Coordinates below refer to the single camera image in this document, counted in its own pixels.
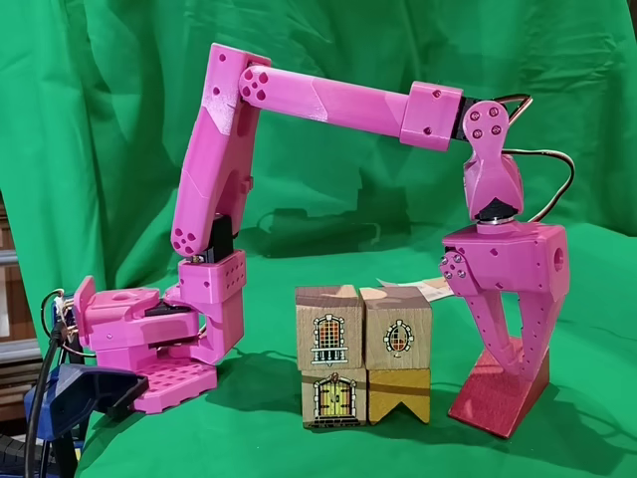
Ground blue and black clamp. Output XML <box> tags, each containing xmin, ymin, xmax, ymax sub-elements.
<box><xmin>24</xmin><ymin>361</ymin><xmax>149</xmax><ymax>478</ymax></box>

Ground green cloth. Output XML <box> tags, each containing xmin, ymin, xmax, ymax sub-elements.
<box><xmin>0</xmin><ymin>0</ymin><xmax>637</xmax><ymax>478</ymax></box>

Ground yellow notched wooden block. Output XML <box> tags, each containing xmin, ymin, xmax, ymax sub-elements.
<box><xmin>366</xmin><ymin>366</ymin><xmax>431</xmax><ymax>426</ymax></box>

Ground black ribbed hose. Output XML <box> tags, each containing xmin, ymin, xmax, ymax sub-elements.
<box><xmin>0</xmin><ymin>430</ymin><xmax>52</xmax><ymax>468</ymax></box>

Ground brown wooden shelf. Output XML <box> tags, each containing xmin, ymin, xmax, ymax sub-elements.
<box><xmin>0</xmin><ymin>188</ymin><xmax>42</xmax><ymax>399</ymax></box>

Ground thick black cable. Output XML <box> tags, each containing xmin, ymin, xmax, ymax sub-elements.
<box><xmin>24</xmin><ymin>323</ymin><xmax>72</xmax><ymax>478</ymax></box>

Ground thin wires at arm base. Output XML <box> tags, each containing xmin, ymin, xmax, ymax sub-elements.
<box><xmin>41</xmin><ymin>287</ymin><xmax>77</xmax><ymax>345</ymax></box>

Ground red wooden wedge block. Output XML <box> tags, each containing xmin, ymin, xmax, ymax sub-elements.
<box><xmin>447</xmin><ymin>336</ymin><xmax>551</xmax><ymax>440</ymax></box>

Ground white red black servo cable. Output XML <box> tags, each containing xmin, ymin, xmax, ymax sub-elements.
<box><xmin>497</xmin><ymin>92</ymin><xmax>577</xmax><ymax>226</ymax></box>

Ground wooden cube balcony window print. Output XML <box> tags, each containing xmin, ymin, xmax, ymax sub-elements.
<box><xmin>295</xmin><ymin>284</ymin><xmax>367</xmax><ymax>370</ymax></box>

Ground wooden cube oval window print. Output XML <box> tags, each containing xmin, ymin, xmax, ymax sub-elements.
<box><xmin>358</xmin><ymin>286</ymin><xmax>432</xmax><ymax>372</ymax></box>

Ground paper house picture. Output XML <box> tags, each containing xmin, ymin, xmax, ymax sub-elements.
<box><xmin>376</xmin><ymin>276</ymin><xmax>457</xmax><ymax>303</ymax></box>

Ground wooden cube door print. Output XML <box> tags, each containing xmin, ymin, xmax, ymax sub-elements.
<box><xmin>302</xmin><ymin>366</ymin><xmax>370</xmax><ymax>429</ymax></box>

